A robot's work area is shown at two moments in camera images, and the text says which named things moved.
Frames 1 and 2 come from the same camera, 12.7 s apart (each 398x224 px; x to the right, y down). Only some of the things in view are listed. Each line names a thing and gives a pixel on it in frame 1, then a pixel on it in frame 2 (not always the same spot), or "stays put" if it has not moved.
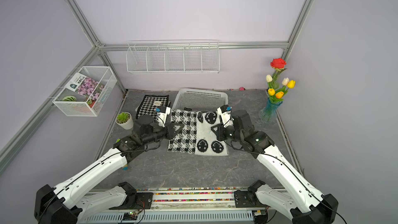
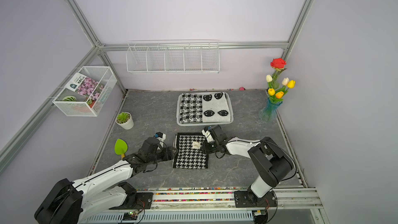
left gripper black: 170,132 -> 168,150
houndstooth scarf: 148,104 -> 191,153
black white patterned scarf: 197,137 -> 209,107
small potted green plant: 125,120 stays put
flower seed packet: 85,86 stays put
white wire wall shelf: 173,56 stays put
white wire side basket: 87,90 stays put
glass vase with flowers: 277,89 stays put
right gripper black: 220,134 -> 204,144
